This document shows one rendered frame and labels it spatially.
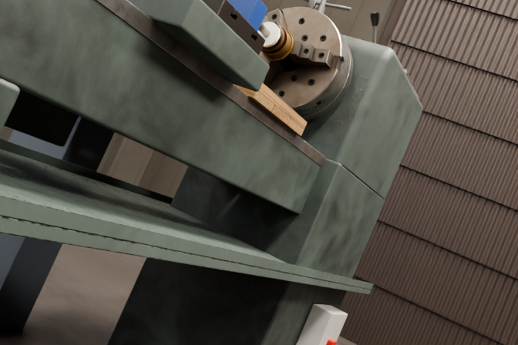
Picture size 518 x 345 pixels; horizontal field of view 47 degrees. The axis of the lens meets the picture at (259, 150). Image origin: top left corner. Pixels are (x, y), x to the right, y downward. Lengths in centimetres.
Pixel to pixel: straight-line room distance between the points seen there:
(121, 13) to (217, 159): 45
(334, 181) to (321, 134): 15
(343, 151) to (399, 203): 289
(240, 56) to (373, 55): 79
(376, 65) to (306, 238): 55
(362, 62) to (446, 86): 301
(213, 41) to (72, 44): 25
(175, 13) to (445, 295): 387
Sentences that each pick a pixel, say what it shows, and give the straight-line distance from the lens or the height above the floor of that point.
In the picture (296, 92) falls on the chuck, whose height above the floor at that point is 99.
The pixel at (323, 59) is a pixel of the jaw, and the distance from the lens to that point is 165.
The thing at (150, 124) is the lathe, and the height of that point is 72.
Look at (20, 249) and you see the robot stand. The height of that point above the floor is 26.
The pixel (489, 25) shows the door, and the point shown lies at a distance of 500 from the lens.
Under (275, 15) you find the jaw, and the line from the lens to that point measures 177.
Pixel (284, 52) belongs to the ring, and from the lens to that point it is 164.
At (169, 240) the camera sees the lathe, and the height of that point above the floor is 55.
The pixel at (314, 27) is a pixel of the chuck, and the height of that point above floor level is 118.
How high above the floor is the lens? 67
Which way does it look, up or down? 4 degrees up
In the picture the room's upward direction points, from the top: 24 degrees clockwise
